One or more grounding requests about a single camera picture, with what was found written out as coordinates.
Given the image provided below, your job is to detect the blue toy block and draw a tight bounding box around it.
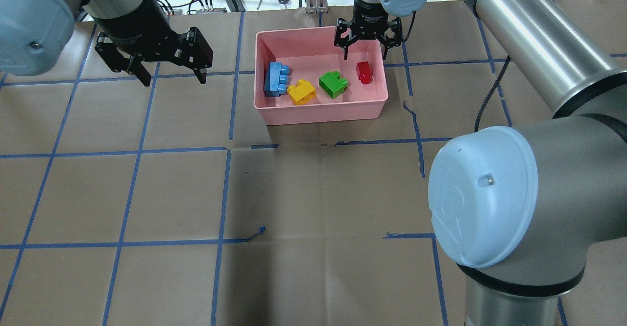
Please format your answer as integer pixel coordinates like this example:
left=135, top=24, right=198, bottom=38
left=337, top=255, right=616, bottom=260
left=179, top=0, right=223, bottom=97
left=264, top=61, right=291, bottom=97

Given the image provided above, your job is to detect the yellow toy block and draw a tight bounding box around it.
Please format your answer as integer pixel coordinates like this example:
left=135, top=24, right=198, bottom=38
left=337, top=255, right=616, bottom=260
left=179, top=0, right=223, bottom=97
left=287, top=80, right=316, bottom=105

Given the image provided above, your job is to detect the pink plastic box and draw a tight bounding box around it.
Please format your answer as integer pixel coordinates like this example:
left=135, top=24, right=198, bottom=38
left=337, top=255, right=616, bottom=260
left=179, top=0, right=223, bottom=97
left=253, top=27, right=389, bottom=125

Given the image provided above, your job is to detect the green toy block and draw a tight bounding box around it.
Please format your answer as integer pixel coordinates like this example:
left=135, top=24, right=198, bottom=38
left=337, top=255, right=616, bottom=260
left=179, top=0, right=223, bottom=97
left=318, top=71, right=349, bottom=99

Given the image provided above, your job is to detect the red toy block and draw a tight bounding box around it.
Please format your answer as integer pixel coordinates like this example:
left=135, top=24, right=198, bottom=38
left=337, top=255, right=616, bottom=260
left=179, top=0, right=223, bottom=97
left=356, top=61, right=373, bottom=85

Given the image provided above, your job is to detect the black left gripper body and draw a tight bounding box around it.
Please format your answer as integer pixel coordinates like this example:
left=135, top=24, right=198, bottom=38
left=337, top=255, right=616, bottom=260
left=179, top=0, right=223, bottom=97
left=94, top=3, right=179, bottom=64

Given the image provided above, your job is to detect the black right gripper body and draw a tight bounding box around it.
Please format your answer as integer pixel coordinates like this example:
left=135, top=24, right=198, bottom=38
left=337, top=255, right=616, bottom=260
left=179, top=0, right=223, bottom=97
left=350, top=0, right=401, bottom=45

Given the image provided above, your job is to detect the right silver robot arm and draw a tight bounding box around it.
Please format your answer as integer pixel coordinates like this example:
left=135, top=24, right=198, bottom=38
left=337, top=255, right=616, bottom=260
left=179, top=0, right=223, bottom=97
left=320, top=0, right=626, bottom=326

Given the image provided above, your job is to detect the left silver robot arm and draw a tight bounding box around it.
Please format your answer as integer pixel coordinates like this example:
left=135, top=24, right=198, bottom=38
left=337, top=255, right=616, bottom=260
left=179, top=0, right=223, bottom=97
left=0, top=0, right=213, bottom=87

